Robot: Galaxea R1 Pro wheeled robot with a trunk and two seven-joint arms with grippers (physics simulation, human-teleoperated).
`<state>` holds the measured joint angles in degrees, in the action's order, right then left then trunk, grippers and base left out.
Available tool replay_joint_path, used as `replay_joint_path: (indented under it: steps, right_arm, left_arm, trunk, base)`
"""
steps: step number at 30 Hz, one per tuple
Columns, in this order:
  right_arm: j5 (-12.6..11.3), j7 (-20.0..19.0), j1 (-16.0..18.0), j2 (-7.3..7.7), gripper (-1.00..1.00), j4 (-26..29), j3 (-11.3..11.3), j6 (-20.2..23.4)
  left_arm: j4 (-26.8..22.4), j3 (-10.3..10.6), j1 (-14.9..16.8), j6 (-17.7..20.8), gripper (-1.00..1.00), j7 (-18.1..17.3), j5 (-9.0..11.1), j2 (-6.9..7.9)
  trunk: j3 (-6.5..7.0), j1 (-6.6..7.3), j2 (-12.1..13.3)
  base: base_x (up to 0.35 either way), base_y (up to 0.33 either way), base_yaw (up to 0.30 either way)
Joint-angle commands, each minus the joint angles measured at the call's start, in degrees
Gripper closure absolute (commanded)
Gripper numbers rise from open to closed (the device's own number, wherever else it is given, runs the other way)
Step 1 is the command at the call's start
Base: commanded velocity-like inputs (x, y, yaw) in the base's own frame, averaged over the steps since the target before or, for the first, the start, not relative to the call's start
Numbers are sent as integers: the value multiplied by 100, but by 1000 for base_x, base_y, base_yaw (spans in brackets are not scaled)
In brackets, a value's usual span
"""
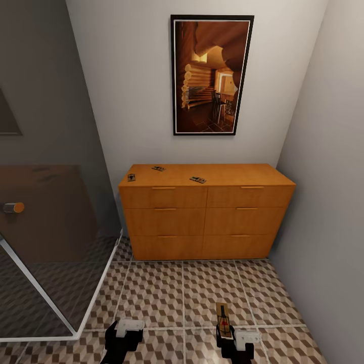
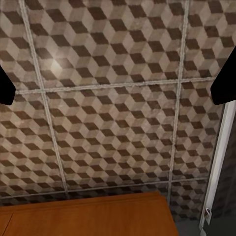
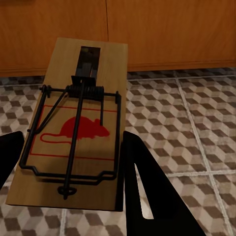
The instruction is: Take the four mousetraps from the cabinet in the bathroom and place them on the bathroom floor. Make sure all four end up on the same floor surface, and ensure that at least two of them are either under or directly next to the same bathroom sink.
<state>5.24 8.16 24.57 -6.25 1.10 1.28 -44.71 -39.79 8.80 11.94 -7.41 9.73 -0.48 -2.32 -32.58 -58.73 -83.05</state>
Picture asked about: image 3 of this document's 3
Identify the mousetrap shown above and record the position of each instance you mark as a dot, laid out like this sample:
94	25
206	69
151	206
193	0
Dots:
72	156

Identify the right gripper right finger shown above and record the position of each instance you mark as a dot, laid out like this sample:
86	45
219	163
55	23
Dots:
171	216

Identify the cabinet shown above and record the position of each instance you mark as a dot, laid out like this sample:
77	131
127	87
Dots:
161	34

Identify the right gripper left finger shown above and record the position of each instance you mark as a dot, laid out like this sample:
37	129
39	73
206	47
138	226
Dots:
10	150

